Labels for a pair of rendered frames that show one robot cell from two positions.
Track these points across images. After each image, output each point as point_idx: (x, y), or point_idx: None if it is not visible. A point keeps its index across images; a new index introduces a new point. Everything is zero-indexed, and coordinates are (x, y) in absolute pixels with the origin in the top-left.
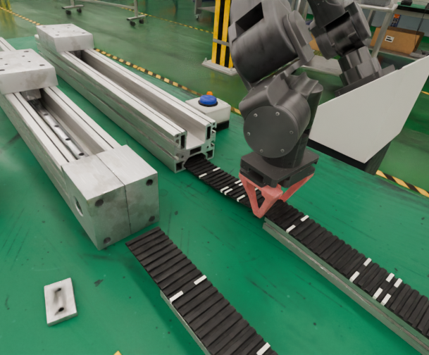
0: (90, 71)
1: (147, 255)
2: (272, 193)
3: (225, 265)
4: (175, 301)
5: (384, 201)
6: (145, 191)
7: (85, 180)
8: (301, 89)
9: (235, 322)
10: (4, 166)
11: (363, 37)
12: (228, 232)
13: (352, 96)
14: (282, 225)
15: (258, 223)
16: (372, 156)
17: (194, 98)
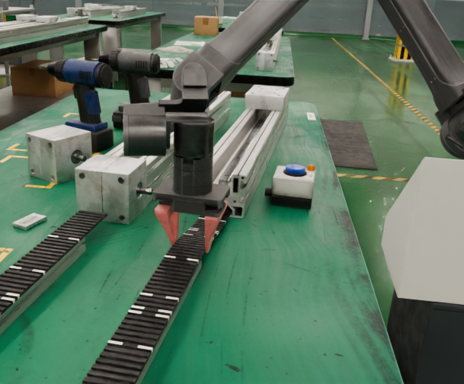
0: (237, 123)
1: (76, 219)
2: (158, 209)
3: (114, 260)
4: (49, 238)
5: (331, 322)
6: (116, 187)
7: (91, 162)
8: (174, 118)
9: (51, 257)
10: None
11: None
12: (151, 251)
13: (403, 194)
14: (168, 252)
15: None
16: (436, 302)
17: (334, 180)
